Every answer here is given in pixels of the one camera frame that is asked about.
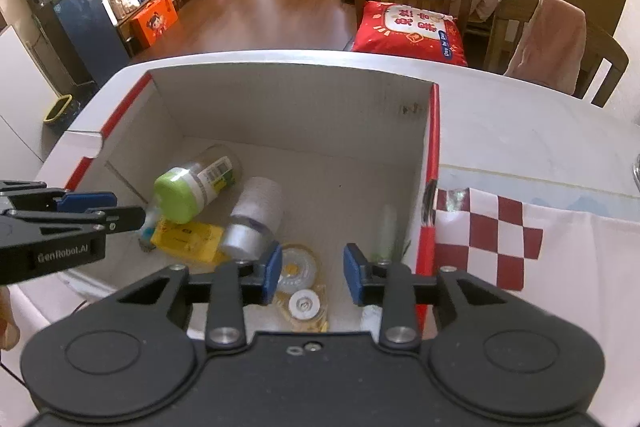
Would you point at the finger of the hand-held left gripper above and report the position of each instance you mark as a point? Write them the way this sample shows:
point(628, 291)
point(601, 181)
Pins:
point(85, 202)
point(122, 218)

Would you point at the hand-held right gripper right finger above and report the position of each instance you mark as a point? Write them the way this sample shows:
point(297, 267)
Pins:
point(352, 277)

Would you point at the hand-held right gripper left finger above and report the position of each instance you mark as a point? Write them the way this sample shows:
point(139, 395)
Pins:
point(272, 269)

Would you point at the yellow correction tape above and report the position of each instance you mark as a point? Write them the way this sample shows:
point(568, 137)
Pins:
point(300, 287)

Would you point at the clear bottle silver cap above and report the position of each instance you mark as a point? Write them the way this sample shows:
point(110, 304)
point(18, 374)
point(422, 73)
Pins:
point(252, 222)

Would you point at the green white highlighter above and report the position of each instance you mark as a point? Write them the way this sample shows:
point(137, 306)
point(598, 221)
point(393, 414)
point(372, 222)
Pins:
point(387, 232)

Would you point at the clear jar green lid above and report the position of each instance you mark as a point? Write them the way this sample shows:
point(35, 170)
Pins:
point(185, 192)

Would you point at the small yellow box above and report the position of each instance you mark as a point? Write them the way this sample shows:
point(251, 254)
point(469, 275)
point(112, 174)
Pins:
point(187, 239)

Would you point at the red cardboard shoe box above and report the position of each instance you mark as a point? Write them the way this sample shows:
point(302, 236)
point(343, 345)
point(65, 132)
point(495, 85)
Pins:
point(300, 117)

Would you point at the person's left hand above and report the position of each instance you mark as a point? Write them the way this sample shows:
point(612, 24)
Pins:
point(7, 322)

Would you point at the yellow rimmed bin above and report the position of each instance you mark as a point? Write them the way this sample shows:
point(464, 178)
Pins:
point(60, 109)

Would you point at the dark cabinet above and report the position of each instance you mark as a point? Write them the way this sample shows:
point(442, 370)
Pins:
point(85, 32)

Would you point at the orange gift box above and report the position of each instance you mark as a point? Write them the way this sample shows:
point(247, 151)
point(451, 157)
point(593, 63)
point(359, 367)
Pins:
point(155, 19)

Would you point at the printed red white tablecloth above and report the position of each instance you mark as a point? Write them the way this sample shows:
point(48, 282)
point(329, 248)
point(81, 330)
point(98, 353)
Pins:
point(575, 267)

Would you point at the red printed cushion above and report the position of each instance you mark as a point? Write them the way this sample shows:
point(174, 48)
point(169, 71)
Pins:
point(410, 32)

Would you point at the pink towel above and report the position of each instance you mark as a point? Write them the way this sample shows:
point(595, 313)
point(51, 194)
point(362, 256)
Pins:
point(547, 42)

